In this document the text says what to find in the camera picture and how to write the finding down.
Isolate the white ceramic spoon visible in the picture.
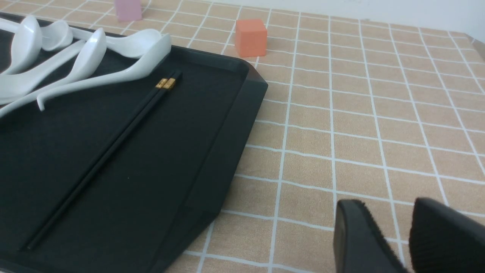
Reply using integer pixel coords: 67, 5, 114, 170
0, 16, 73, 52
0, 16, 42, 75
36, 33, 172, 111
71, 27, 172, 59
0, 40, 85, 105
0, 28, 106, 116

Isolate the pink cube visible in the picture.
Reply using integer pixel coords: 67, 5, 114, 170
114, 0, 142, 22

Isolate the orange cube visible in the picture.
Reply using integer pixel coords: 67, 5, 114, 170
235, 19, 268, 58

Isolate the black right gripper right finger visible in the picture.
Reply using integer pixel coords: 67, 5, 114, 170
409, 198, 485, 273

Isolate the black chopstick gold band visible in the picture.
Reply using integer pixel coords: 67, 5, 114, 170
26, 71, 177, 251
30, 72, 183, 249

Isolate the black plastic tray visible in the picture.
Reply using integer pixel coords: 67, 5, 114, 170
1, 45, 268, 273

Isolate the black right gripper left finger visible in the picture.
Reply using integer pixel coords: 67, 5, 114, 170
333, 200, 407, 273

